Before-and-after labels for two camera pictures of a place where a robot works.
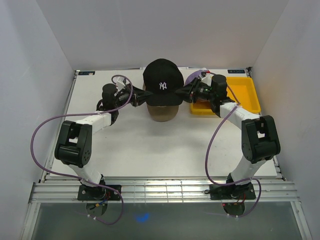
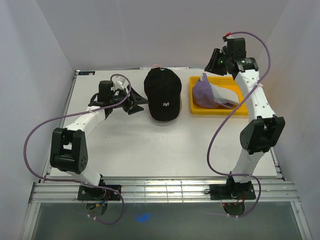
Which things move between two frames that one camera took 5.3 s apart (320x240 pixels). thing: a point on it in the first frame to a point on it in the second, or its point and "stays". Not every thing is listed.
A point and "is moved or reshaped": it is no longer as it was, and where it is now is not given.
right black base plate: (233, 192) stays
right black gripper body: (204, 93) to (229, 58)
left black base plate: (99, 193) stays
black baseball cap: (163, 77) is moved or reshaped
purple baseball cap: (194, 75) is moved or reshaped
